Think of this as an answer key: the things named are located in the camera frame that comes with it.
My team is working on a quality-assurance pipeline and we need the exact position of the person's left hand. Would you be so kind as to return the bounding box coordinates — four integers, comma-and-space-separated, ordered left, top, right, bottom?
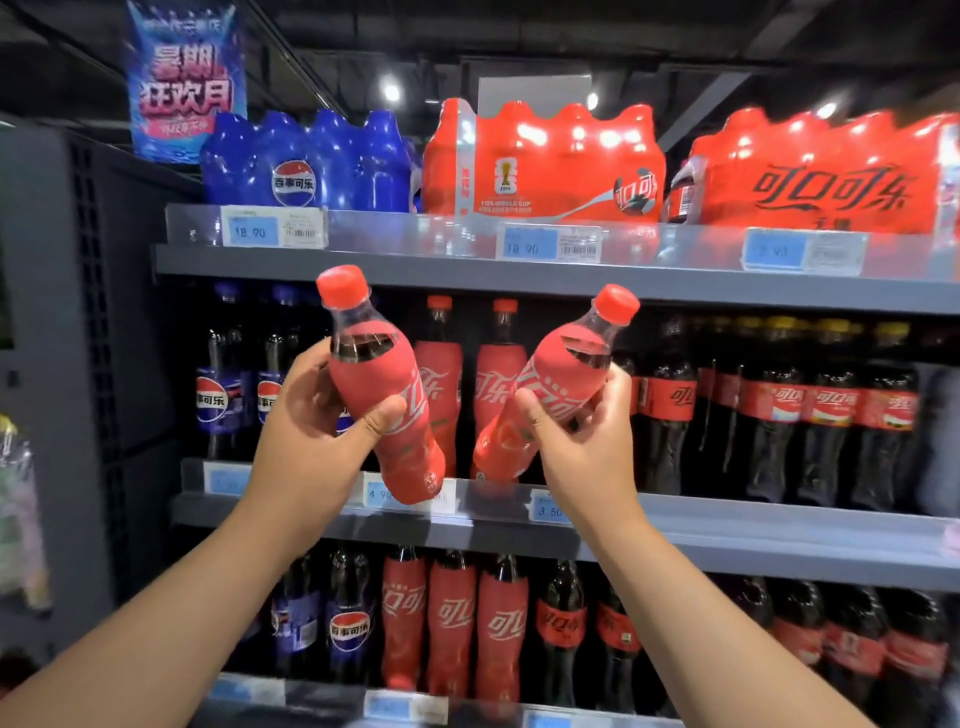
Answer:
247, 337, 407, 557

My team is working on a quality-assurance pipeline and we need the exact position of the person's right hand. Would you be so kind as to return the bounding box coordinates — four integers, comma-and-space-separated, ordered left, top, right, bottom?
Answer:
514, 364, 650, 542

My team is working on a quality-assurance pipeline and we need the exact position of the row of dark cola bottles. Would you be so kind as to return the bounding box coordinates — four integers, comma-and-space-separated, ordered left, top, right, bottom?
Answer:
637, 312, 744, 497
735, 315, 924, 512
532, 558, 960, 728

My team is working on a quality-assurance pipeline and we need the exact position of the row of blue label cola bottles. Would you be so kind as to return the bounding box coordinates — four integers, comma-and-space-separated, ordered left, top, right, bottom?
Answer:
192, 282, 362, 459

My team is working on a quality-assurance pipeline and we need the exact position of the red cola bottle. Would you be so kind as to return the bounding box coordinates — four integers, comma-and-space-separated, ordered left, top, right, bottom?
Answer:
412, 294, 467, 467
427, 552, 479, 699
475, 555, 531, 704
379, 547, 431, 692
475, 297, 527, 444

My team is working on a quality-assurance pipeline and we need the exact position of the dark cola bottle blue label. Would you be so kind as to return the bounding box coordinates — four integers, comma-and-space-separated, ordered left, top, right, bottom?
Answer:
270, 552, 324, 677
322, 547, 377, 684

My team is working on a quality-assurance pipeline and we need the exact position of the grey store shelving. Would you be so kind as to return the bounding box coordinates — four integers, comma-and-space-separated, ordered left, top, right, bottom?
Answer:
0, 120, 960, 728

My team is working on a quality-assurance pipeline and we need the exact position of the blue Pepsi multipack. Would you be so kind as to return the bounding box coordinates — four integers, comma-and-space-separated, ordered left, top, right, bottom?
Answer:
199, 108, 422, 212

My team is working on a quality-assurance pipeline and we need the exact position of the red cola multipack round logo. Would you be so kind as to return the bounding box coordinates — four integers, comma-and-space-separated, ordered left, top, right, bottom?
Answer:
420, 97, 669, 227

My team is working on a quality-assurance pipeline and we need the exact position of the red cola multipack large script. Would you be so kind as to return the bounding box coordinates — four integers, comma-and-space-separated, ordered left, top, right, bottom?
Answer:
667, 105, 960, 239

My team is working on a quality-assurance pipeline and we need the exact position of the person's left forearm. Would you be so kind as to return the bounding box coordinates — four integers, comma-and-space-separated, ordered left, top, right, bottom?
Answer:
0, 502, 302, 728

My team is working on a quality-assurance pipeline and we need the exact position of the person's right forearm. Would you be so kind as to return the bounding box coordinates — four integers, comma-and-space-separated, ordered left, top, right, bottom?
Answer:
592, 510, 879, 728

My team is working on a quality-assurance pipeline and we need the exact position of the grey rectangular panel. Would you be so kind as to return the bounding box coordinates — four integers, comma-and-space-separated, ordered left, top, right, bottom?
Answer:
477, 75, 594, 122

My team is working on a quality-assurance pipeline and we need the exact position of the blue promo banner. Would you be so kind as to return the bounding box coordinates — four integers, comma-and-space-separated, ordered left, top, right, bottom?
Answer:
124, 0, 249, 164

